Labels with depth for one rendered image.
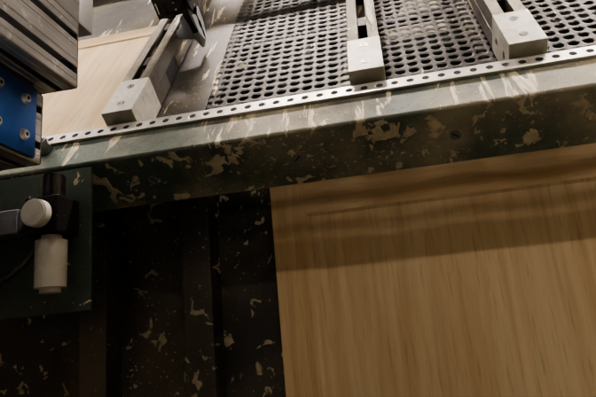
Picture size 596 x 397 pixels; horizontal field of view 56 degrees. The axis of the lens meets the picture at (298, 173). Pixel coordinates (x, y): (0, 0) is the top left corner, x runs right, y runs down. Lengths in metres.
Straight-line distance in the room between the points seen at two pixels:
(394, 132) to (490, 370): 0.46
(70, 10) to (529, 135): 0.68
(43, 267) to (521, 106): 0.77
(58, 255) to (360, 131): 0.51
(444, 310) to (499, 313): 0.09
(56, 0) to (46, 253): 0.40
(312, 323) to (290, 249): 0.15
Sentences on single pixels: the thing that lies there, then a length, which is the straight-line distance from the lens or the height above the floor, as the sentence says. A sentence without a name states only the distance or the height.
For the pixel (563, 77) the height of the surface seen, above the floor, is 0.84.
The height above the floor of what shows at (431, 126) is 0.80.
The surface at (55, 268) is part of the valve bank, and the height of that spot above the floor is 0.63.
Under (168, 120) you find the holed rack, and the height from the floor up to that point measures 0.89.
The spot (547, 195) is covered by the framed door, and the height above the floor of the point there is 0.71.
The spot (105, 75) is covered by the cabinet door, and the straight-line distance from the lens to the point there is 1.42.
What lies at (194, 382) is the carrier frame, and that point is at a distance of 1.12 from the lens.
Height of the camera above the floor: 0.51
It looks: 15 degrees up
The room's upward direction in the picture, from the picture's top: 5 degrees counter-clockwise
